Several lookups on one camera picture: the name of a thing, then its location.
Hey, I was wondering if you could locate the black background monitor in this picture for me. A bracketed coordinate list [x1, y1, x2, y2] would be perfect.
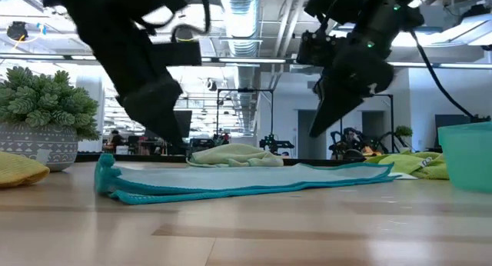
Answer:
[175, 110, 193, 140]

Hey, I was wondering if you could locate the black gantry frame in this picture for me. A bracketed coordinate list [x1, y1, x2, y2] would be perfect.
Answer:
[216, 88, 274, 138]
[361, 92, 395, 154]

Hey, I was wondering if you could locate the dark background monitor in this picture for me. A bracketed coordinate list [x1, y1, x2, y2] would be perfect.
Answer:
[434, 114, 480, 148]

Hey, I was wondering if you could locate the small background plant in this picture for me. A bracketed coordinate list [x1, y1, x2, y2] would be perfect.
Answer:
[394, 125, 414, 142]

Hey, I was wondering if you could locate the lime green microfiber towel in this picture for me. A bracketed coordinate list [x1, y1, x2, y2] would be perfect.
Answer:
[364, 150, 450, 181]

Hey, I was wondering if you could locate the blue microfiber towel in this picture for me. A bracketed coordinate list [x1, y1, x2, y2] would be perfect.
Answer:
[94, 153, 397, 206]

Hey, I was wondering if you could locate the black ceiling cable reel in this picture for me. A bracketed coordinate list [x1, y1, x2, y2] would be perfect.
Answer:
[175, 24, 194, 44]
[6, 21, 29, 42]

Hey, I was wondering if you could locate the silver ventilation duct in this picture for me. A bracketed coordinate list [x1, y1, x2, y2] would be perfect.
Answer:
[218, 0, 264, 59]

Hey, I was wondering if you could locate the yellow microfiber towel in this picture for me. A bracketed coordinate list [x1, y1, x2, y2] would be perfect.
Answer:
[0, 151, 51, 189]

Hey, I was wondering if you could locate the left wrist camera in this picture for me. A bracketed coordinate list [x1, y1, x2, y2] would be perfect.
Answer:
[149, 41, 203, 67]

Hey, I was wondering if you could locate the pale green microfiber towel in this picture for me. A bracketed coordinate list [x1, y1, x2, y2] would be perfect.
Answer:
[186, 143, 285, 169]

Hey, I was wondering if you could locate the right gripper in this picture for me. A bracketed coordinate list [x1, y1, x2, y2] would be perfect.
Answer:
[308, 25, 396, 139]

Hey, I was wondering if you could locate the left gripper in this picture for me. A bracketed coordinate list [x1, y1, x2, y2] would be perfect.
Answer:
[63, 4, 188, 150]

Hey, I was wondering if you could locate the black metal table frame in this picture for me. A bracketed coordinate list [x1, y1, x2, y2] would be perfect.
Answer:
[75, 152, 366, 168]

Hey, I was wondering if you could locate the succulent plant in patterned pot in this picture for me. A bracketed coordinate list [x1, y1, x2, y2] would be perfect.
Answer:
[0, 65, 102, 173]

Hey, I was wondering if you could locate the linear ceiling light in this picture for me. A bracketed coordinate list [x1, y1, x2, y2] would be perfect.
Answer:
[0, 53, 492, 69]

